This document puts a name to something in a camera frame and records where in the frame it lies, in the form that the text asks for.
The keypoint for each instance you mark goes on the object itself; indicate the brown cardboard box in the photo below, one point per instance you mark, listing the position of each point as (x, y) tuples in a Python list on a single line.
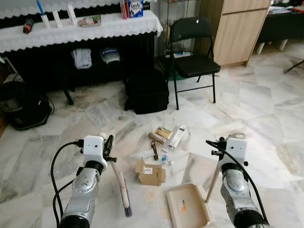
[(149, 172)]

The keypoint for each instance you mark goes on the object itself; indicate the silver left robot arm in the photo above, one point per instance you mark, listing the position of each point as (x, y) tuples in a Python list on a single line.
[(83, 199)]

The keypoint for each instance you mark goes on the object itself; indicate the long white carton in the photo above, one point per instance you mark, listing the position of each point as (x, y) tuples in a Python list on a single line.
[(177, 137)]

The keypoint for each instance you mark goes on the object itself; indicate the brown cardboard tube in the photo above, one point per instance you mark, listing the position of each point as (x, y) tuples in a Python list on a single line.
[(156, 137)]

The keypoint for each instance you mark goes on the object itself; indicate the brown stick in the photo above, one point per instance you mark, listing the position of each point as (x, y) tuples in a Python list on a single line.
[(155, 150)]

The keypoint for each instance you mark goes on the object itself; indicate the gold packet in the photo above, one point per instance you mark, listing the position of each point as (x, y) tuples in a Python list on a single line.
[(165, 132)]

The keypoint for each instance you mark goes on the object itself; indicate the crumpled clear plastic bottle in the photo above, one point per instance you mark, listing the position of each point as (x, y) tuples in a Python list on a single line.
[(166, 159)]

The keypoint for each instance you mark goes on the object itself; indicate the black backpack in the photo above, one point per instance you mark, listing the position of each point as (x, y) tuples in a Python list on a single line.
[(147, 92)]

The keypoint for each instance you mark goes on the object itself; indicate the white and blue cap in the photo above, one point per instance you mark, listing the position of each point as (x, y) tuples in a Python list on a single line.
[(109, 55)]

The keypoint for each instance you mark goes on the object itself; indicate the black folding chair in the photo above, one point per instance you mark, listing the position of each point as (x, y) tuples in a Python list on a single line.
[(192, 65)]

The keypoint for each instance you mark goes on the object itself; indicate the grey folded cloth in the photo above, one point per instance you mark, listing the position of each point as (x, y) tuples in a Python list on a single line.
[(81, 58)]

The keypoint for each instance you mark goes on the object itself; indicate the black stand leg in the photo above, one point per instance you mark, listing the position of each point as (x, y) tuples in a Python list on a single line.
[(294, 66)]

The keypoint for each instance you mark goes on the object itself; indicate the white lace cloth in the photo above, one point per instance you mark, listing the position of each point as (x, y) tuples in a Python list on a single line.
[(95, 31)]

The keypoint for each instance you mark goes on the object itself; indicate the light wooden cabinet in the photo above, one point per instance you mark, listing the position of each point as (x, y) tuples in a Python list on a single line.
[(237, 33)]

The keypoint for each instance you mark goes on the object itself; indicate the small flat printed box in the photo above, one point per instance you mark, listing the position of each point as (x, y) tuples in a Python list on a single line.
[(90, 21)]

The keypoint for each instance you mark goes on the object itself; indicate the white tube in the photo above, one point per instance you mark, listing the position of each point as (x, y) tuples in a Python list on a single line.
[(71, 14), (57, 19)]

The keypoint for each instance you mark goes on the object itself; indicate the blue and white carton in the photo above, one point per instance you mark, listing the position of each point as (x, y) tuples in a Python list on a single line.
[(133, 8)]

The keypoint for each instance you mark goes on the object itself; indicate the dark bench with white legs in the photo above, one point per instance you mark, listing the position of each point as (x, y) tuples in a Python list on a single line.
[(285, 28)]

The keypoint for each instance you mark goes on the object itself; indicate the blue toothbrush in white holder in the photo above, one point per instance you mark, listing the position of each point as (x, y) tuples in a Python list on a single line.
[(44, 19)]

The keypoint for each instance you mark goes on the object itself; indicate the black and red can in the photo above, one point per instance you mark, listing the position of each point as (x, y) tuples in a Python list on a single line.
[(28, 26)]

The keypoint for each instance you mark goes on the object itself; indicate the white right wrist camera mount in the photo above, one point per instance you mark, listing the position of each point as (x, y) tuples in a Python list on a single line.
[(235, 151)]

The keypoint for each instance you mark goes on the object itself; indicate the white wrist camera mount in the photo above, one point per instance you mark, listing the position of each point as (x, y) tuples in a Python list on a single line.
[(235, 151), (94, 149)]

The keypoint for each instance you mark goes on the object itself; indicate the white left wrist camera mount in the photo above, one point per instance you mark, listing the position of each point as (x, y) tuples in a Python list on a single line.
[(94, 149)]

